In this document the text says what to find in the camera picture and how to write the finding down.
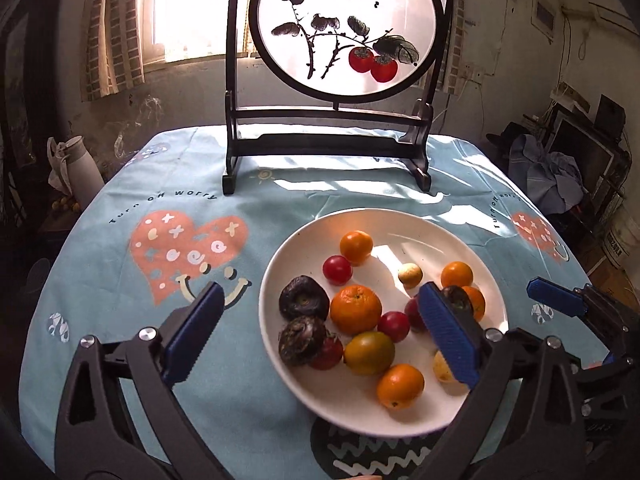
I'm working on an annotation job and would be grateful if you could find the yellow round fruit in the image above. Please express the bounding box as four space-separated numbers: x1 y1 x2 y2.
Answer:
432 350 468 385

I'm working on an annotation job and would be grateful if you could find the white thermos jug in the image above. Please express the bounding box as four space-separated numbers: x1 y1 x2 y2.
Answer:
47 136 106 201

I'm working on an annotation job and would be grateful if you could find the wall electrical box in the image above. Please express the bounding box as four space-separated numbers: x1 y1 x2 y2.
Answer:
532 0 557 41

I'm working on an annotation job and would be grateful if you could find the bright window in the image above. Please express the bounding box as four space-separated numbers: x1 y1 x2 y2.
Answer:
145 0 251 63

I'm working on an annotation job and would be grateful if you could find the red cherry tomato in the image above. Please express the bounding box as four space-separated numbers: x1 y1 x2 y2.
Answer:
322 255 353 285
377 311 411 344
404 296 428 333
311 336 345 372

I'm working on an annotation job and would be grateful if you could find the black box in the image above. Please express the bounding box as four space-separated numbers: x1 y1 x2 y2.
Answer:
597 95 627 136

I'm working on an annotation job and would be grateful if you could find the small mandarin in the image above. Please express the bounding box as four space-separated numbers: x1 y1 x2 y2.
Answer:
462 286 486 323

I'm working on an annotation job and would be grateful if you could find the yellow-green tomato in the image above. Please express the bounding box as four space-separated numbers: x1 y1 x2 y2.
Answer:
343 331 396 377

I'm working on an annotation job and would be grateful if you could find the old monitor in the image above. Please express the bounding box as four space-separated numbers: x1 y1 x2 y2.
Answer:
547 110 623 196

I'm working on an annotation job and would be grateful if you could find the pile of blue-grey clothes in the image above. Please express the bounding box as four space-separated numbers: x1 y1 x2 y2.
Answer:
487 121 586 216

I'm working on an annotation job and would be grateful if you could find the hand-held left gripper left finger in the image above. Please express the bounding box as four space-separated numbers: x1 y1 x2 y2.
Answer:
54 281 236 480

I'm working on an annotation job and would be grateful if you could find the small orange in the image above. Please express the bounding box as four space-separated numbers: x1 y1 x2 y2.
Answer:
376 364 426 410
440 261 474 289
340 230 374 266

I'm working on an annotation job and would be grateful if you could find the white round plate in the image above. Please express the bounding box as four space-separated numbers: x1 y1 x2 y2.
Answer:
258 208 510 438

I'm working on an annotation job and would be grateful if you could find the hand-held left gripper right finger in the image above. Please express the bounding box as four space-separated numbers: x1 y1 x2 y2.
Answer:
405 281 586 480

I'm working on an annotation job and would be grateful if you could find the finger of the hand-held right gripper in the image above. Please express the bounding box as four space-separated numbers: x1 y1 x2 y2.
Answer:
526 277 640 352
580 347 640 386

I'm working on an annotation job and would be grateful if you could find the brick pattern curtain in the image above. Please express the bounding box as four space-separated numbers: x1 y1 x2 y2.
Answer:
440 0 474 96
82 0 152 103

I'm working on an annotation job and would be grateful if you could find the white plastic bucket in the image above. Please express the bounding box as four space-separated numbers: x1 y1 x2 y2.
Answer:
602 210 640 267

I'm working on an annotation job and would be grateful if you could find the dark brown wrinkled fruit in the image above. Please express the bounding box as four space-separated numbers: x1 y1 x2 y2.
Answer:
278 316 331 367
278 276 331 322
441 285 474 316

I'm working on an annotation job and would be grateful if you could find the small yellow fruit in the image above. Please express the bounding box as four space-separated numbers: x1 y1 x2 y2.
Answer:
398 263 424 290

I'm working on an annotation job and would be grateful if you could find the large mandarin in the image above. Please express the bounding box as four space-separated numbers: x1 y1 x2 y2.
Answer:
330 284 383 337

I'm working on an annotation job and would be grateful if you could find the round painted table screen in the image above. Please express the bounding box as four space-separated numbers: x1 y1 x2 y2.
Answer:
221 0 458 196

